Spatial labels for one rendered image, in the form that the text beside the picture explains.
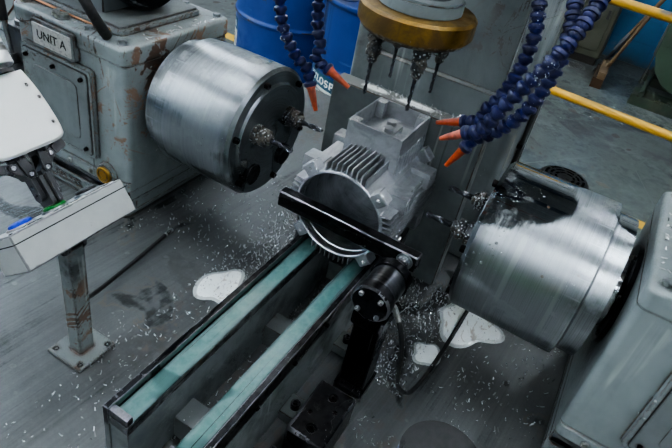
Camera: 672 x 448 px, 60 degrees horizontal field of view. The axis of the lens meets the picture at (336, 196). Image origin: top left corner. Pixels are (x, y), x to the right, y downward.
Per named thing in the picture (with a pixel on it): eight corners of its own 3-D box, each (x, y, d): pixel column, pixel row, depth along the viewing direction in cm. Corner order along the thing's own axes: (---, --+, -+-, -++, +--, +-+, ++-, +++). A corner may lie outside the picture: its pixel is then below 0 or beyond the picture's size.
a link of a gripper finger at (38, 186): (9, 164, 71) (37, 212, 73) (32, 155, 74) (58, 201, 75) (-2, 169, 73) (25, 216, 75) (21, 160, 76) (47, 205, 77)
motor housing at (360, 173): (337, 188, 118) (355, 104, 107) (421, 228, 112) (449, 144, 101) (282, 235, 103) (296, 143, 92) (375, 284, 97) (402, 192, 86)
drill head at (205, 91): (180, 108, 135) (183, 1, 121) (312, 171, 123) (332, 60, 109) (93, 147, 116) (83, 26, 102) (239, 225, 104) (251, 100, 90)
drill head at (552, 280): (441, 231, 113) (481, 118, 99) (658, 334, 100) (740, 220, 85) (385, 304, 94) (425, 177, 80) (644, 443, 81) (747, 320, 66)
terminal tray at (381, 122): (371, 130, 108) (379, 95, 104) (422, 152, 105) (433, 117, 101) (339, 154, 99) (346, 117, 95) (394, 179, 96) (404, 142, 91)
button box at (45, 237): (110, 216, 87) (93, 185, 85) (138, 209, 82) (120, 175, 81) (4, 278, 74) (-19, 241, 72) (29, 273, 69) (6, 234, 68)
